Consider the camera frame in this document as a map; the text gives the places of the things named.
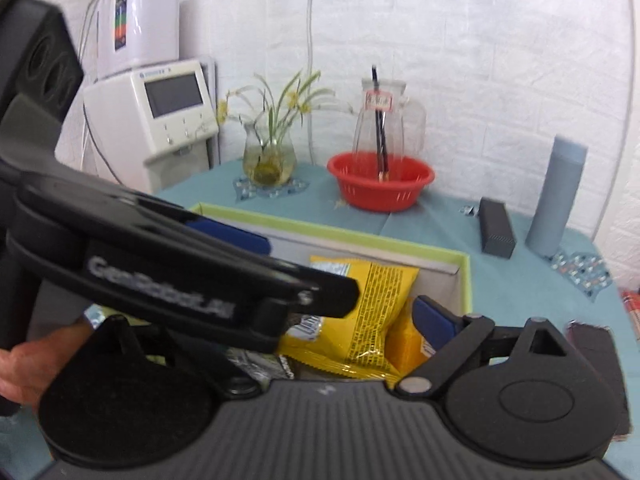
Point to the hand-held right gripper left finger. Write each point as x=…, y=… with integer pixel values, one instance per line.
x=227, y=381

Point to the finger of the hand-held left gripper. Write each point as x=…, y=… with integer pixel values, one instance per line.
x=325, y=295
x=235, y=240

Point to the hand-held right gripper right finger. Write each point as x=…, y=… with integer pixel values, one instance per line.
x=432, y=320

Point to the pile of snack packets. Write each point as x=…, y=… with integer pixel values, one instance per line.
x=407, y=345

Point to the yellow chip bag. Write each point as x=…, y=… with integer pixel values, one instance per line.
x=365, y=320

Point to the green cardboard box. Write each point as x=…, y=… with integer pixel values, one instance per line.
x=350, y=240

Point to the person's left hand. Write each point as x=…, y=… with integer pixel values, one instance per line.
x=30, y=365

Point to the blue patterned coaster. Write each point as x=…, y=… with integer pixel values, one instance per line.
x=295, y=187

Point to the plant in glass vase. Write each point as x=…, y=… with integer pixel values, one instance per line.
x=267, y=155

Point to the teal heart-print tablecloth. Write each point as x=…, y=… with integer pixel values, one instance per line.
x=450, y=230

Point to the small black box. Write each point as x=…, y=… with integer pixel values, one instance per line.
x=496, y=230

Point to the red plastic basket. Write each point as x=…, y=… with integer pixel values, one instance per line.
x=380, y=185

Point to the white dispenser with screen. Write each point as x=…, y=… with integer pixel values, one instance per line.
x=165, y=125

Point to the mosaic patterned coaster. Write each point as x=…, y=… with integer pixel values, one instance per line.
x=582, y=272

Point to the smartphone with red case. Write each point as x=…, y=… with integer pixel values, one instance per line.
x=597, y=370

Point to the grey-blue bottle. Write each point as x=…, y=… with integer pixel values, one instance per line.
x=557, y=195

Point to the black stirring stick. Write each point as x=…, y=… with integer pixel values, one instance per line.
x=380, y=125

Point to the glass pitcher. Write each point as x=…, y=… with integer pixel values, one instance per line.
x=385, y=125

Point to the plaid tablecloth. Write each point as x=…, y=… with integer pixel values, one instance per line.
x=632, y=310

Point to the white water purifier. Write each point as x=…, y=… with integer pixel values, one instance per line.
x=145, y=20

